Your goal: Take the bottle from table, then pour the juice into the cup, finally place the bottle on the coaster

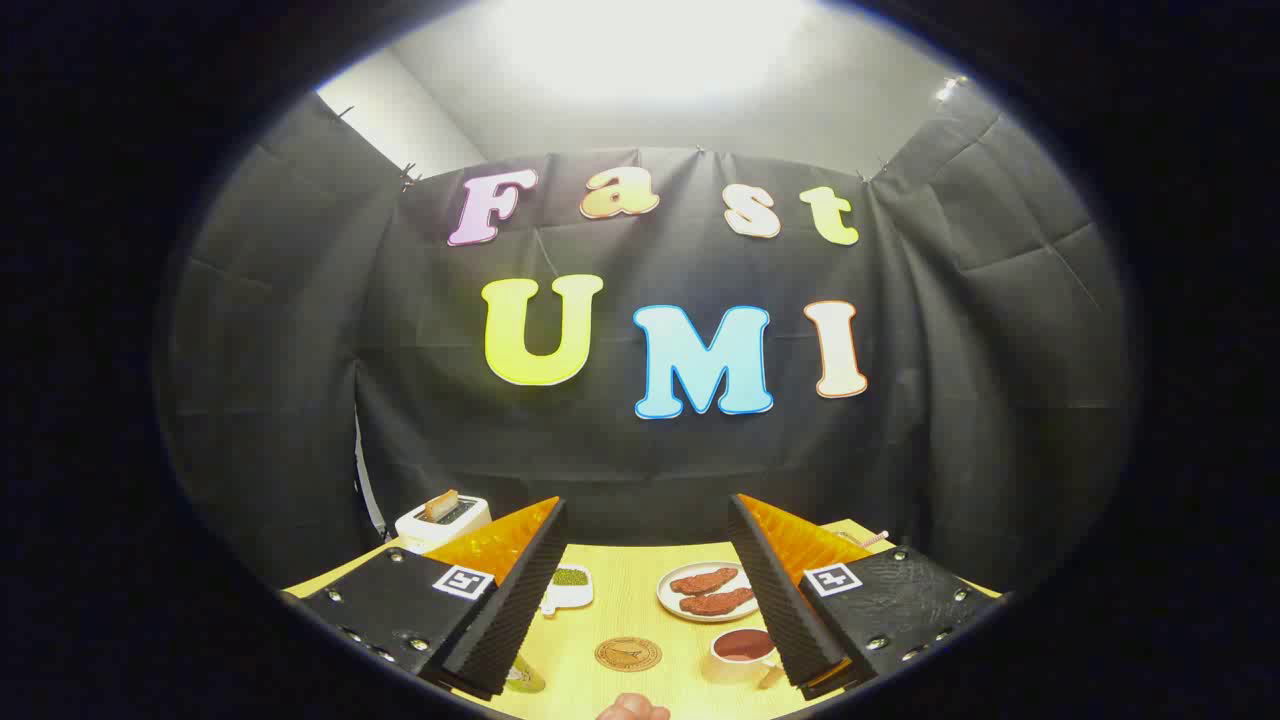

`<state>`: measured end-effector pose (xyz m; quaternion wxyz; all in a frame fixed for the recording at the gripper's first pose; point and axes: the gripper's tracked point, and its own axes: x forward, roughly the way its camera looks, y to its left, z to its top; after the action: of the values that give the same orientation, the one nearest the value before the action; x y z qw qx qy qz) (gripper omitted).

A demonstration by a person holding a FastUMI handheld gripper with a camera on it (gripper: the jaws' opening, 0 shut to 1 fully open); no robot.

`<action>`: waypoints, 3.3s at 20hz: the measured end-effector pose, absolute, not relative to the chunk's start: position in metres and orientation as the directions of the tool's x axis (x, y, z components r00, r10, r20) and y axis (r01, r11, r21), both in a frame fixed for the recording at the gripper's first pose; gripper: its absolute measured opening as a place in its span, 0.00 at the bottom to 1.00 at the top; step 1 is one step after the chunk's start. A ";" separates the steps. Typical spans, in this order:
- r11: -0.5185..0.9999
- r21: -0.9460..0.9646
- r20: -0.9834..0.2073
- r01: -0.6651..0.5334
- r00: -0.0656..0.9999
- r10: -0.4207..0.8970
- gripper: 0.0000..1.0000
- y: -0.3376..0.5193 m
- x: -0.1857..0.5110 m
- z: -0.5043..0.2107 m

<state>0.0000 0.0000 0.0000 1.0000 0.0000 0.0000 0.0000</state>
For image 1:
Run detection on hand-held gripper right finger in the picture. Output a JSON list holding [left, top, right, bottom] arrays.
[[727, 493, 1004, 701]]

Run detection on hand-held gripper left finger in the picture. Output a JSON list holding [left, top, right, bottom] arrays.
[[283, 496, 569, 701]]

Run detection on cream cup with wooden handle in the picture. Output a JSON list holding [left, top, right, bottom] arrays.
[[700, 628, 786, 689]]

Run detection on round cork coaster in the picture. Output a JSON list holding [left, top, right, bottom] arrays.
[[594, 636, 663, 672]]

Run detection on small white condiment dish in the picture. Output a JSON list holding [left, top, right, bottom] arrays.
[[540, 564, 595, 616]]

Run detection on brown fried meat piece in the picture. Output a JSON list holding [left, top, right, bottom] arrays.
[[679, 588, 755, 617], [669, 567, 739, 595]]

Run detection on white toaster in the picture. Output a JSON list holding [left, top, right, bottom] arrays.
[[395, 490, 492, 554]]

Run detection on white oval plate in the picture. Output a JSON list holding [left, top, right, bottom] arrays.
[[657, 562, 761, 623]]

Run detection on light wooden table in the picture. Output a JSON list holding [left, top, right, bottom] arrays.
[[283, 518, 1001, 720]]

